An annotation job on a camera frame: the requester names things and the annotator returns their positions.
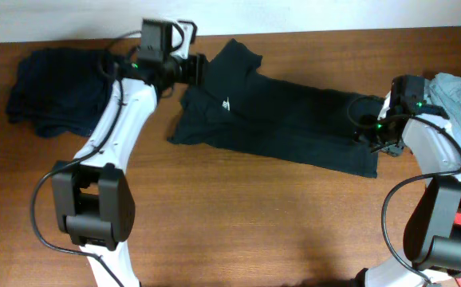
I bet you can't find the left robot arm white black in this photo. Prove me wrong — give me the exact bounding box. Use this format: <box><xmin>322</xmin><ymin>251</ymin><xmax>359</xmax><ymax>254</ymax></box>
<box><xmin>50</xmin><ymin>18</ymin><xmax>206</xmax><ymax>286</ymax></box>

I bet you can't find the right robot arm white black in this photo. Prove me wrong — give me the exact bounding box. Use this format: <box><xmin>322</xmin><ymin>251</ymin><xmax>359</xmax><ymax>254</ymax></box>
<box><xmin>351</xmin><ymin>73</ymin><xmax>461</xmax><ymax>286</ymax></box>

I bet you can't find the black Nike t-shirt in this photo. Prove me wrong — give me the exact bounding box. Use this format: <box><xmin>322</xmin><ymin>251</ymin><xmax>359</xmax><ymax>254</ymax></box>
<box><xmin>169</xmin><ymin>40</ymin><xmax>382</xmax><ymax>178</ymax></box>

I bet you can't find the folded navy blue garment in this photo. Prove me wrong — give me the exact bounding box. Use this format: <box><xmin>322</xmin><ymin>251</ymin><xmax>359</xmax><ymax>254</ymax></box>
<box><xmin>6</xmin><ymin>48</ymin><xmax>116</xmax><ymax>138</ymax></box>

